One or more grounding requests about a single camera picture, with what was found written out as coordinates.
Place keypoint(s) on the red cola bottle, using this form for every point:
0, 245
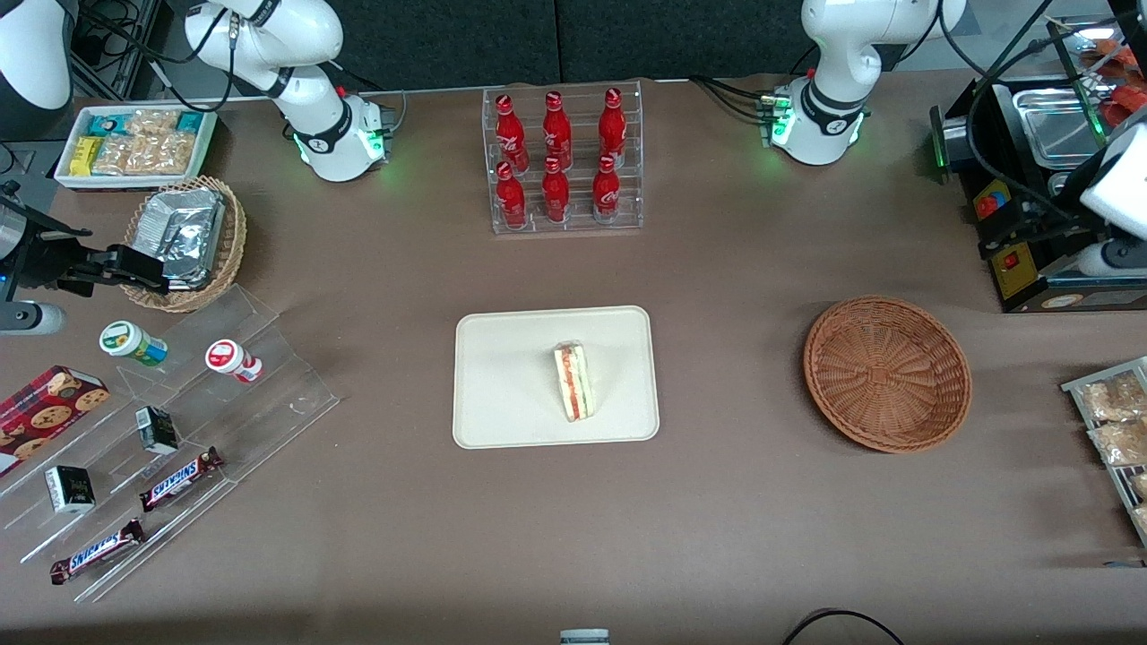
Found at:
556, 130
556, 193
613, 125
511, 199
511, 133
607, 190

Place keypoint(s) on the yellow snack packet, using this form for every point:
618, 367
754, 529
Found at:
85, 156

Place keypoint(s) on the red plaid cookie box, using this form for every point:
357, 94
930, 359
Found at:
45, 412

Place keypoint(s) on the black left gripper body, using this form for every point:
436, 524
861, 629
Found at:
1047, 235

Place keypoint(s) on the red lid yogurt cup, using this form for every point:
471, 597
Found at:
228, 358

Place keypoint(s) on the small grey white object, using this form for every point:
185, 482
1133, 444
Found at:
584, 637

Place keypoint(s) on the clear bag of snacks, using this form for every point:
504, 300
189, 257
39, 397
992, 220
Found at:
1111, 399
1120, 442

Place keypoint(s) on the clear bag of crackers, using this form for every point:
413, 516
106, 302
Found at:
150, 122
166, 153
113, 155

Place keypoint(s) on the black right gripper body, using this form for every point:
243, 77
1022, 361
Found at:
47, 257

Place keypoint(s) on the white rectangular snack tray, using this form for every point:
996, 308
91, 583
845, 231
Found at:
134, 181

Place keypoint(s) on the triangular sandwich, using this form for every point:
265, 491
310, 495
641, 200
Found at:
573, 383

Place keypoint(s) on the green lid yogurt cup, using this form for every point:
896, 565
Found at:
130, 340

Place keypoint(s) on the steel warmer pan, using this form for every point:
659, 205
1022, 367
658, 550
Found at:
1057, 125

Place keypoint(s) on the silver foil packet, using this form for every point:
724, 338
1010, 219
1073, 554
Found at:
184, 233

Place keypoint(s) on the clear acrylic stepped display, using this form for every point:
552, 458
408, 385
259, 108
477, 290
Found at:
269, 403

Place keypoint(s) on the cream plastic tray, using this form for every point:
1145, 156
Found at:
502, 394

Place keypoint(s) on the teal snack packet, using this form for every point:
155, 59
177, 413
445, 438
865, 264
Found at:
190, 121
106, 124

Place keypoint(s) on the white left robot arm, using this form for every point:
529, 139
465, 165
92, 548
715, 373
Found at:
829, 72

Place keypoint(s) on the brown Snickers bar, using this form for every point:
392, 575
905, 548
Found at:
97, 552
179, 479

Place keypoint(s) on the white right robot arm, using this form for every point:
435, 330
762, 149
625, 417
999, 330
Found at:
314, 116

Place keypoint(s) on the brown round wicker basket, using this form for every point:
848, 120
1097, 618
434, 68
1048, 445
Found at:
887, 376

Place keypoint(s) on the red packaged food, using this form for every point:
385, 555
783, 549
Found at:
1125, 63

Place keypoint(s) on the clear acrylic bottle rack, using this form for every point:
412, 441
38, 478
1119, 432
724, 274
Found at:
578, 219

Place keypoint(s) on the small black carton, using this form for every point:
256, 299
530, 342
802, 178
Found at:
158, 430
70, 489

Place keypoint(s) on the black food warmer cabinet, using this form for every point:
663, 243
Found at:
1013, 278

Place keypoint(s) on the tan wicker basket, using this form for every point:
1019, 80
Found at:
231, 242

